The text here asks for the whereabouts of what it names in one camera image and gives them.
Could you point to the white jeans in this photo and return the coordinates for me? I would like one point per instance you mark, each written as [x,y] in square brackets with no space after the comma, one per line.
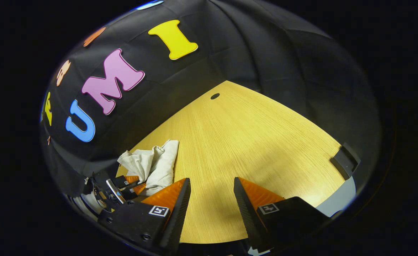
[159,163]

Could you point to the black table edge bracket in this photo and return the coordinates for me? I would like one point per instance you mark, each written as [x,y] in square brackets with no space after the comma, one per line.
[345,161]

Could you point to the ceiling light strip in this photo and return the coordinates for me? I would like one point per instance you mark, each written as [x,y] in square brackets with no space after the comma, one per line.
[148,4]

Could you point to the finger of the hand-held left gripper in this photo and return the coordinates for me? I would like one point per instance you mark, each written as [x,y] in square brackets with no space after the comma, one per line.
[132,192]
[123,182]

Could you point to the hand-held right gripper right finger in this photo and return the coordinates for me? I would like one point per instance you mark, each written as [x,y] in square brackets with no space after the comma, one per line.
[248,213]

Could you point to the black backdrop cloth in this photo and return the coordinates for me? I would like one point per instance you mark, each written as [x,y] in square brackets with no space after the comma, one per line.
[230,46]

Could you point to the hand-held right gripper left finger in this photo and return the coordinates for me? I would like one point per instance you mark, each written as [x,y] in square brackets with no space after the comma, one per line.
[176,217]

